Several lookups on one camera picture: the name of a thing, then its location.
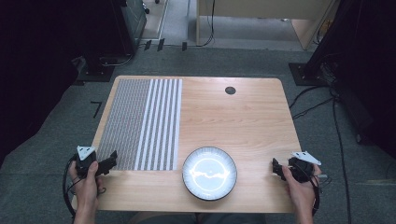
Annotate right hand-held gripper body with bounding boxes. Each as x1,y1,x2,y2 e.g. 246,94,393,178
287,150,322,184

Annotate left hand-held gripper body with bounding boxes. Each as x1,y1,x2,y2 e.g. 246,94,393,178
75,145,99,179

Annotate person's left hand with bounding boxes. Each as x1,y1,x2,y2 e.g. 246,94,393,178
68,160,106,210

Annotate person's right hand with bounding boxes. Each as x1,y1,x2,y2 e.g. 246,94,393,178
281,163,323,210

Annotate grey striped placemat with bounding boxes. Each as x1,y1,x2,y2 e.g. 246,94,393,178
95,77,184,172

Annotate white plate with dark rim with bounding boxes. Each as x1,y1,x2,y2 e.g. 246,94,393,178
181,146,238,202

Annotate dark curtain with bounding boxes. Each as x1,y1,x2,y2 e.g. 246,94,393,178
306,0,396,160
0,0,125,169

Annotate dark equipment cabinet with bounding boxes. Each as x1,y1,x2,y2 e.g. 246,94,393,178
109,0,148,57

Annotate light wooden desk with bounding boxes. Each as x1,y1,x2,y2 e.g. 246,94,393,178
195,0,339,51

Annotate right hand-held gripper black cable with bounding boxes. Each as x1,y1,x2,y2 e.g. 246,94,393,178
289,161,332,217

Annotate hand-held gripper black cable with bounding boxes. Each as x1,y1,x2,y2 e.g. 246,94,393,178
289,161,332,217
62,154,107,217

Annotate left hand-held gripper black cable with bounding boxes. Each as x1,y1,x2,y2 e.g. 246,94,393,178
62,154,107,217

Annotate long black floor cable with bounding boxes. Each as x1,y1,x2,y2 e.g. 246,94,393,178
330,88,353,224

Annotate black stand base plate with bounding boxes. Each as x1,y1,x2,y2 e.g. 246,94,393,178
288,62,330,87
76,55,116,84

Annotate pale cable at stand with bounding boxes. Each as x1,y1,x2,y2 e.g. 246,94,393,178
98,52,135,67

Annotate black hanging cable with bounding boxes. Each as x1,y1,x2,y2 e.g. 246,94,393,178
197,0,217,49

